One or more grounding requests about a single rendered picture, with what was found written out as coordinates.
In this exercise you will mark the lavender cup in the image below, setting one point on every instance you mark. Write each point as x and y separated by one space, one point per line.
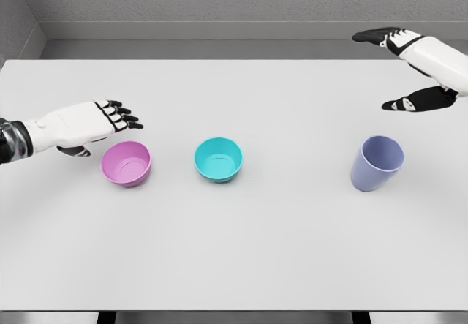
376 164

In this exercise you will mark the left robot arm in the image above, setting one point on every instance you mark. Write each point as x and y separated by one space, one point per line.
22 137

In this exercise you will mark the teal bowl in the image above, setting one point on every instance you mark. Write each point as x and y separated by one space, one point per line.
218 159

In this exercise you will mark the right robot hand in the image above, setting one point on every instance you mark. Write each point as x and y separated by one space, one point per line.
431 55

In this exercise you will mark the pink bowl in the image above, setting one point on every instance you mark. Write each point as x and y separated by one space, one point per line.
127 163

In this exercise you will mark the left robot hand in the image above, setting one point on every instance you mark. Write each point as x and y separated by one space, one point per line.
82 121

